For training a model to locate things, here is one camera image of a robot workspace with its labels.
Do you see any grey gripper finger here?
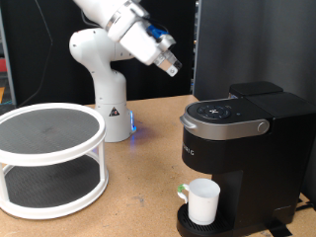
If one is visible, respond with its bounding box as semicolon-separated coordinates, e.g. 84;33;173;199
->
162;56;183;78
153;49;173;70

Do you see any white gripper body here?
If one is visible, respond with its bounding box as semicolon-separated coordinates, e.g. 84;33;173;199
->
118;19;163;66

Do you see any black Keurig coffee machine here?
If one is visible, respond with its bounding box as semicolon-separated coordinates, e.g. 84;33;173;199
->
176;92;316;237

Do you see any white plastic mug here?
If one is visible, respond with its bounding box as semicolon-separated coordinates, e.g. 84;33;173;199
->
177;178;221;226

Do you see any clear water reservoir black lid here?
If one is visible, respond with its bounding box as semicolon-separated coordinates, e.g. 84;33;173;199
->
227;81;284;100

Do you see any white two-tier turntable shelf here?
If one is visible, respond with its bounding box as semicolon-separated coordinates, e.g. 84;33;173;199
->
0;102;110;220

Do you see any thin black hanging cable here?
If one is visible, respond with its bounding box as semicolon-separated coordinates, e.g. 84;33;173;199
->
18;0;54;108

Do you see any grey metal frame post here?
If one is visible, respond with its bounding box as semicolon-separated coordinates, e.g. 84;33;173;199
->
0;8;17;107

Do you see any black machine power cord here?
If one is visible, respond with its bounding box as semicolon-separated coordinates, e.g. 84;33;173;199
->
294;198;316;213

